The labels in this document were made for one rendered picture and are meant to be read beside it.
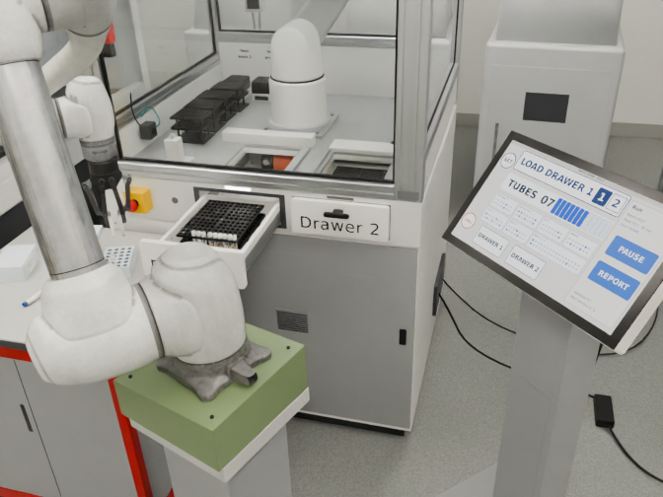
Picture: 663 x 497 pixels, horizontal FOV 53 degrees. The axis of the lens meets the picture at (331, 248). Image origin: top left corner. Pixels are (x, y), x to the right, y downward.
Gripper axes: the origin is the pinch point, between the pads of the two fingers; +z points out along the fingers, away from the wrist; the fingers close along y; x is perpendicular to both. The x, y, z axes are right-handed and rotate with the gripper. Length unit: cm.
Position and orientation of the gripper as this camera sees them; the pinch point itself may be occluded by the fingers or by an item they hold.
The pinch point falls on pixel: (115, 224)
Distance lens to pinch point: 196.4
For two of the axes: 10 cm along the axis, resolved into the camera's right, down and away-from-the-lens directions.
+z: 0.3, 8.6, 5.1
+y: 9.5, -1.9, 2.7
